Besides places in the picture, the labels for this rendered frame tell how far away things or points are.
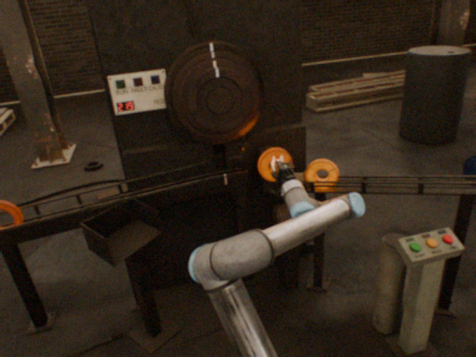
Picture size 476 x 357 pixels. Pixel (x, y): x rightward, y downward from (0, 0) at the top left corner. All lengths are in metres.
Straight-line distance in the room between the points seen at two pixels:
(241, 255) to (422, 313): 1.03
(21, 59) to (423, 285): 3.97
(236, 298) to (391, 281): 0.90
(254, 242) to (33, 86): 3.69
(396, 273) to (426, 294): 0.15
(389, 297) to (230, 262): 1.04
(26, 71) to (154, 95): 2.69
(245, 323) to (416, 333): 0.98
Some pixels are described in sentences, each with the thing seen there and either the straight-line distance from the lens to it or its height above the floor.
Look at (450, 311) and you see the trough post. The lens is 2.31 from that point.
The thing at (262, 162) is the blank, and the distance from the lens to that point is 1.71.
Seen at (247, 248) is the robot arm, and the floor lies 0.91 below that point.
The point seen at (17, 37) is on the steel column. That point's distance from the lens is 4.44.
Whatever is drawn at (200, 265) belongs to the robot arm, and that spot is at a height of 0.83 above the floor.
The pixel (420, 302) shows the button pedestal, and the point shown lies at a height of 0.33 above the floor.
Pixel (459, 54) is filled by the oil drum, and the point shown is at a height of 0.88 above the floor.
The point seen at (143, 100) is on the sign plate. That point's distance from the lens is 1.92.
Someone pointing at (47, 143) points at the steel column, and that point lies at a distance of 4.63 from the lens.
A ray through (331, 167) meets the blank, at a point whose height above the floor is 0.75.
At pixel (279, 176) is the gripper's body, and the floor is 0.83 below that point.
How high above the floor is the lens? 1.55
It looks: 27 degrees down
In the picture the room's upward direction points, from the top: 5 degrees counter-clockwise
